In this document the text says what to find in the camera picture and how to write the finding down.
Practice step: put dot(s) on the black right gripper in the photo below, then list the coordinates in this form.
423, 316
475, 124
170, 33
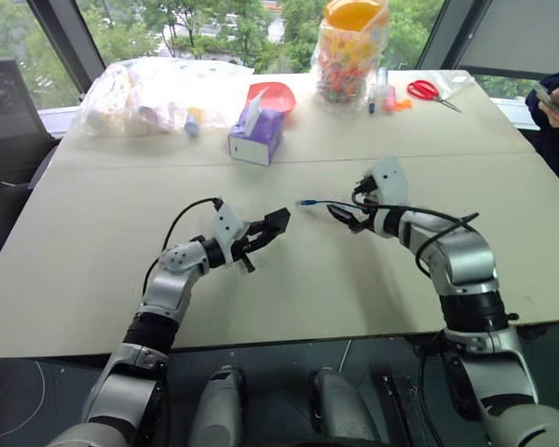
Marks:
366, 190

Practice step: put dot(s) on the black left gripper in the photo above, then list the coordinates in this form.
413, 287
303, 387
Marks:
248, 239

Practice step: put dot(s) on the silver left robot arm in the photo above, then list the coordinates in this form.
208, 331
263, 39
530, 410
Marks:
160, 288

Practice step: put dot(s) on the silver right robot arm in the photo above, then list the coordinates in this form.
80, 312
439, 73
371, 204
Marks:
466, 265

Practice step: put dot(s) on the purple tissue box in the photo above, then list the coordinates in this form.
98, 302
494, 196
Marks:
256, 135

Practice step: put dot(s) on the blue marker pen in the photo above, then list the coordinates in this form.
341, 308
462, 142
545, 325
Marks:
372, 100

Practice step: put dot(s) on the small orange toy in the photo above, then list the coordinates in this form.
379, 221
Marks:
403, 105

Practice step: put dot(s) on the pink small bottle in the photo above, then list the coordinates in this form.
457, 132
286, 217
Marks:
390, 98

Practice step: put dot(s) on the blue and yellow glue bottle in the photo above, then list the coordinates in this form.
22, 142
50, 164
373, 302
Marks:
192, 123

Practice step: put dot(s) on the pink plastic bowl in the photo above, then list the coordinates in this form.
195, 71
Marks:
277, 95

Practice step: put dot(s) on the clear jar with orange lid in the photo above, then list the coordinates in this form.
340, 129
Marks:
349, 60

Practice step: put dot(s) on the crumpled clear plastic wrap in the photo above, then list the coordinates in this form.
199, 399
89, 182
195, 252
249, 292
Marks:
459, 79

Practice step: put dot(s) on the grey rounded robot leg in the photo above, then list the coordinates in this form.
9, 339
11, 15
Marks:
340, 410
221, 405

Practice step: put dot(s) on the clear plastic bag of items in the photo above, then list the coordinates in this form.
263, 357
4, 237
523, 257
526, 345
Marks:
144, 98

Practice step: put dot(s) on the black flat bar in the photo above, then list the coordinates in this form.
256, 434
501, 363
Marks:
403, 410

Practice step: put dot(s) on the person holding phone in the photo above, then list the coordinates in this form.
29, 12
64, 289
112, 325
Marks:
556, 149

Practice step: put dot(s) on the dark smartphone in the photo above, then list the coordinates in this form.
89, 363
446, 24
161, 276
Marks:
542, 97

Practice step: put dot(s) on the black mesh chair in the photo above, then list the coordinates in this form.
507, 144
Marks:
4, 107

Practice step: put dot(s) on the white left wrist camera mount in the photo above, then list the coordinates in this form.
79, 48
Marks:
227, 226

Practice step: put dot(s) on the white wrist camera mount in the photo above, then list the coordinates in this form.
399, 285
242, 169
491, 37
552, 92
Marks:
227, 226
390, 179

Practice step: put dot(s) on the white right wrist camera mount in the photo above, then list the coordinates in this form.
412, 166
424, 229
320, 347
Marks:
390, 179

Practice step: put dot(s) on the dark window frame post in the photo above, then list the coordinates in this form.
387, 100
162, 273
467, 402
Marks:
445, 32
70, 42

